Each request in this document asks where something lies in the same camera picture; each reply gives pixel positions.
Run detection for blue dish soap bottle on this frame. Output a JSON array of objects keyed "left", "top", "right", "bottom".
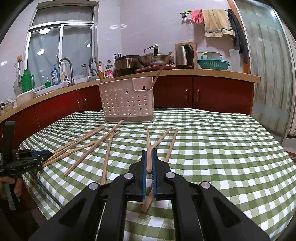
[{"left": 51, "top": 64, "right": 60, "bottom": 85}]

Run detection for wooden countertop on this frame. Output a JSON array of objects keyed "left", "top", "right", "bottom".
[{"left": 1, "top": 69, "right": 261, "bottom": 122}]

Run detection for wooden chopstick crossing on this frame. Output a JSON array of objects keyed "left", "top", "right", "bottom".
[{"left": 151, "top": 126, "right": 171, "bottom": 149}]

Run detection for green white checkered tablecloth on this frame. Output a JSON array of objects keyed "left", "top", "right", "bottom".
[{"left": 20, "top": 108, "right": 295, "bottom": 240}]

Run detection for teal plastic colander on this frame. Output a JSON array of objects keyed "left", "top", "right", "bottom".
[{"left": 197, "top": 59, "right": 230, "bottom": 70}]

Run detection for white bowl on counter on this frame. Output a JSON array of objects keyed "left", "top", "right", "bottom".
[{"left": 16, "top": 90, "right": 34, "bottom": 106}]

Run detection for stainless steel electric kettle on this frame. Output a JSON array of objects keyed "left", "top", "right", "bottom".
[{"left": 176, "top": 44, "right": 194, "bottom": 69}]

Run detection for chopstick in basket left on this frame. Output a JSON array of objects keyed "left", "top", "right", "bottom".
[{"left": 94, "top": 56, "right": 103, "bottom": 83}]

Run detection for red kitchen cabinets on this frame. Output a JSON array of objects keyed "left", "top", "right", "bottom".
[{"left": 9, "top": 76, "right": 254, "bottom": 149}]

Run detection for wooden chopstick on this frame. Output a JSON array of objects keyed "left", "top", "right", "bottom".
[
  {"left": 147, "top": 128, "right": 152, "bottom": 173},
  {"left": 41, "top": 133, "right": 111, "bottom": 168},
  {"left": 140, "top": 128, "right": 179, "bottom": 213},
  {"left": 100, "top": 132, "right": 114, "bottom": 185},
  {"left": 53, "top": 126, "right": 104, "bottom": 155}
]

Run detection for person's left hand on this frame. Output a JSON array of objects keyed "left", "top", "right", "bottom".
[{"left": 1, "top": 177, "right": 23, "bottom": 197}]

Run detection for pink perforated utensil basket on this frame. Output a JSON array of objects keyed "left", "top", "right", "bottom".
[{"left": 98, "top": 77, "right": 154, "bottom": 123}]

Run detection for dark rice cooker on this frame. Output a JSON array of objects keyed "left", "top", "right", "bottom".
[{"left": 115, "top": 55, "right": 142, "bottom": 77}]

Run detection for chopstick in basket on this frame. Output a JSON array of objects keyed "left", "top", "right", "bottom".
[
  {"left": 94, "top": 56, "right": 103, "bottom": 83},
  {"left": 151, "top": 51, "right": 171, "bottom": 88}
]

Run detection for pink rubber glove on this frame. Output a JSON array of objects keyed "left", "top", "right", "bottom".
[{"left": 191, "top": 9, "right": 204, "bottom": 24}]

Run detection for white plastic container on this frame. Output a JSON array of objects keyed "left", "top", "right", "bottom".
[{"left": 229, "top": 49, "right": 243, "bottom": 72}]

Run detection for white spray bottle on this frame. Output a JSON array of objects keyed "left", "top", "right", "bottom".
[{"left": 61, "top": 61, "right": 68, "bottom": 82}]

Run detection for green plastic jug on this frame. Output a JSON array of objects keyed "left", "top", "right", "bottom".
[{"left": 21, "top": 69, "right": 35, "bottom": 92}]

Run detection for dark hanging cloth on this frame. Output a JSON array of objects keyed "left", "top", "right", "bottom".
[{"left": 227, "top": 9, "right": 249, "bottom": 63}]

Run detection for yellow hanging towel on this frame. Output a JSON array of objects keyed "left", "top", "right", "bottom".
[{"left": 202, "top": 9, "right": 233, "bottom": 38}]

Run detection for chrome kitchen faucet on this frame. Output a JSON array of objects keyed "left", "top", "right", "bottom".
[{"left": 59, "top": 57, "right": 75, "bottom": 86}]

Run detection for metal wok with lid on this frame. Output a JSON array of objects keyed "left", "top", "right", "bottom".
[{"left": 138, "top": 44, "right": 167, "bottom": 67}]

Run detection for long wooden chopstick diagonal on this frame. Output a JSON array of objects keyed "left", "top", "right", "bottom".
[{"left": 64, "top": 120, "right": 124, "bottom": 177}]

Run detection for white enamel pot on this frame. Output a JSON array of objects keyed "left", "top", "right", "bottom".
[{"left": 199, "top": 52, "right": 222, "bottom": 60}]

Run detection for chopstick in basket right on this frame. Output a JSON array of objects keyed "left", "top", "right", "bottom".
[{"left": 151, "top": 51, "right": 171, "bottom": 88}]

